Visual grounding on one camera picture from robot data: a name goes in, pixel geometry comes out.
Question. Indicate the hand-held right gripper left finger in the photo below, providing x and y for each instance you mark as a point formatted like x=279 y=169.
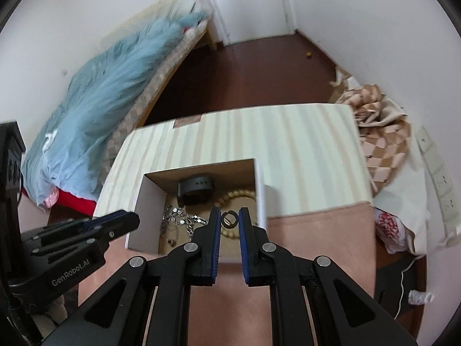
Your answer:
x=215 y=239

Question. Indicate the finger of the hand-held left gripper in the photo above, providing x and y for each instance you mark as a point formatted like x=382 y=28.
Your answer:
x=122 y=225
x=108 y=217

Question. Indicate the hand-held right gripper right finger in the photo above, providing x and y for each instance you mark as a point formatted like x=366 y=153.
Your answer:
x=245 y=245

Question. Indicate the white cardboard box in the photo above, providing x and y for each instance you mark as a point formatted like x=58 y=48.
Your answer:
x=144 y=216

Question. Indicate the black smart band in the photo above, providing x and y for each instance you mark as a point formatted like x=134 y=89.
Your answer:
x=194 y=187

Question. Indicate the red bed sheet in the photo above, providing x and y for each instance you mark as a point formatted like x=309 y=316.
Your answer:
x=77 y=200

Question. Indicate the pink and striped table cloth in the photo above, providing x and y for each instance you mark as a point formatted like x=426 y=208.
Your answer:
x=306 y=144

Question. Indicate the bed with blue duvet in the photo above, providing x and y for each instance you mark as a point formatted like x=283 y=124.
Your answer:
x=108 y=97

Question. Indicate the red and white plastic bag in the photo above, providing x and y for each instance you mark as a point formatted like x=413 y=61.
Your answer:
x=390 y=229

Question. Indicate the beige checkered cloth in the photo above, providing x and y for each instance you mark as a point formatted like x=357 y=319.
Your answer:
x=381 y=144

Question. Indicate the white cloth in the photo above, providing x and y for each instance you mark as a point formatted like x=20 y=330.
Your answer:
x=410 y=194

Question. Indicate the white charger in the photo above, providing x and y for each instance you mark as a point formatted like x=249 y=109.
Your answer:
x=419 y=297

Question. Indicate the white power strip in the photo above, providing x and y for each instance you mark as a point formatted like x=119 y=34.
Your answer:
x=439 y=180

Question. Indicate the cream bed sheet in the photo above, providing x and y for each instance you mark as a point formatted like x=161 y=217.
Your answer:
x=158 y=10

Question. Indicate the white door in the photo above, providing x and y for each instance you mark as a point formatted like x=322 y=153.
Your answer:
x=248 y=3

